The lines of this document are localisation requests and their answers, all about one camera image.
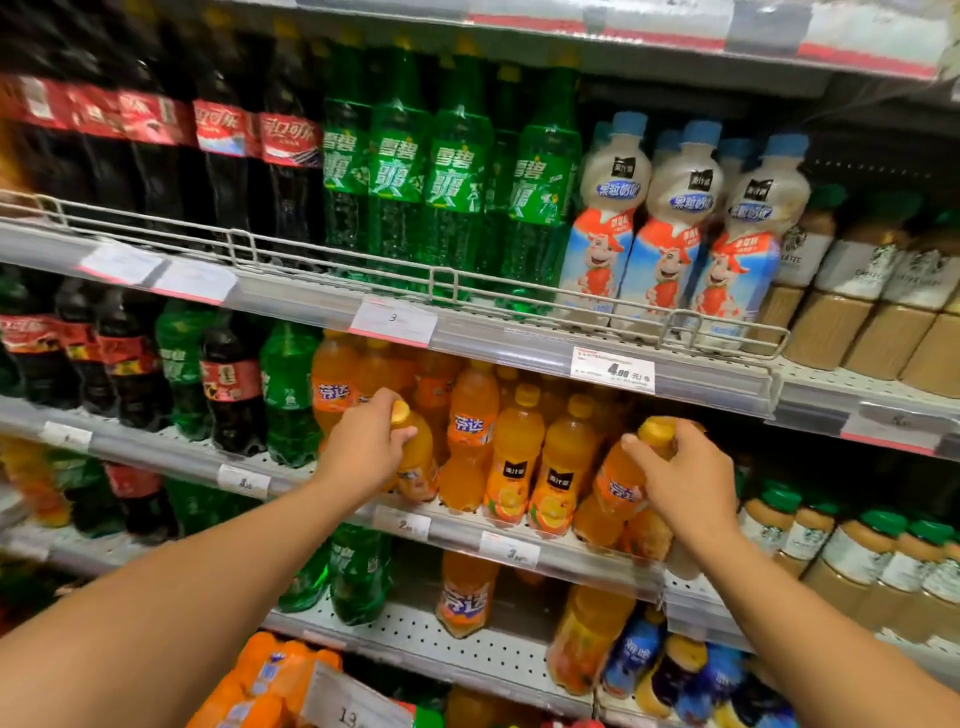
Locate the person's left hand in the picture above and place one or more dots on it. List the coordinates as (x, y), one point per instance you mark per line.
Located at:
(352, 450)

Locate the person's right hand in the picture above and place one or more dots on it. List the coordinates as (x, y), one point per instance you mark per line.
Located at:
(694, 487)

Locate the person's left thumb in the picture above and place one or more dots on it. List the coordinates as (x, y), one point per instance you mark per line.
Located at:
(403, 441)

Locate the person's right thumb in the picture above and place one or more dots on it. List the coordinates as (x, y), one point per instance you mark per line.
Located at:
(641, 454)

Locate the orange juice bottle yellow cap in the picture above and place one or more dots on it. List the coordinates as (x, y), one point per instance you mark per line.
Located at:
(418, 465)

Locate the orange soda bottle blue label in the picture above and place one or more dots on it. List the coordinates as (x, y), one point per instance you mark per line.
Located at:
(465, 596)
(619, 484)

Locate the person's left forearm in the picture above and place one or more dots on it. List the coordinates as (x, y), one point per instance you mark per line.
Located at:
(165, 600)

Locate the person's right forearm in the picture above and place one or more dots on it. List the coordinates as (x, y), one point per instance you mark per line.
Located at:
(810, 645)

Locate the row of orange soda bottles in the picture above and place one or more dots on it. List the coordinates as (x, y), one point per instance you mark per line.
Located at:
(472, 427)

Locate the small orange drink bottle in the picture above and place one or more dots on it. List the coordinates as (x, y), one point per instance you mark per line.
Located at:
(34, 480)
(649, 534)
(596, 526)

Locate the white price tag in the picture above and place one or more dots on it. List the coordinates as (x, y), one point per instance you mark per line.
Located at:
(392, 321)
(120, 262)
(244, 481)
(892, 427)
(612, 369)
(193, 280)
(66, 435)
(509, 550)
(401, 523)

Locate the orange juice bottle black label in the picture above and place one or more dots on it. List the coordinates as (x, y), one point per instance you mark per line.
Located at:
(559, 472)
(514, 465)

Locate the small green soda bottle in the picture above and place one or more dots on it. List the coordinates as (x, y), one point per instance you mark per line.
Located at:
(202, 506)
(289, 394)
(309, 581)
(361, 574)
(180, 367)
(86, 491)

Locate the small cola bottle red label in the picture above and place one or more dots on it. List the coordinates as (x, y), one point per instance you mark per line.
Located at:
(30, 345)
(234, 382)
(81, 349)
(131, 360)
(142, 499)

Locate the large orange juice bottle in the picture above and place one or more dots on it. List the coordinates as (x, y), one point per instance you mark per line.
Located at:
(585, 641)

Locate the dark drink bottle yellow cap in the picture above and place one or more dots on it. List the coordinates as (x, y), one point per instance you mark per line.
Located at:
(671, 675)

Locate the row of white milk drink bottles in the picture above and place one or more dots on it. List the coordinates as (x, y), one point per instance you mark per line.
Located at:
(667, 225)

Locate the large white price sign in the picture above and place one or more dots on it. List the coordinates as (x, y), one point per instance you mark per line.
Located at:
(349, 705)

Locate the dark blue drink bottle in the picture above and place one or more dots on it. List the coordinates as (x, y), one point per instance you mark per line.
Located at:
(754, 705)

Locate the row of large green soda bottles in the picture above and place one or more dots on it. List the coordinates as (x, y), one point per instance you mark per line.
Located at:
(397, 165)

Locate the pack of orange soda bottles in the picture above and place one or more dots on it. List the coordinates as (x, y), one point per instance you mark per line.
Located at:
(255, 682)

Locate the row of large cola bottles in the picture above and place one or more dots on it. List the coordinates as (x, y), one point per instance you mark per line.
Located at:
(225, 127)

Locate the red white shelf label strip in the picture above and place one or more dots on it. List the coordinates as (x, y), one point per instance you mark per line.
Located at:
(750, 30)

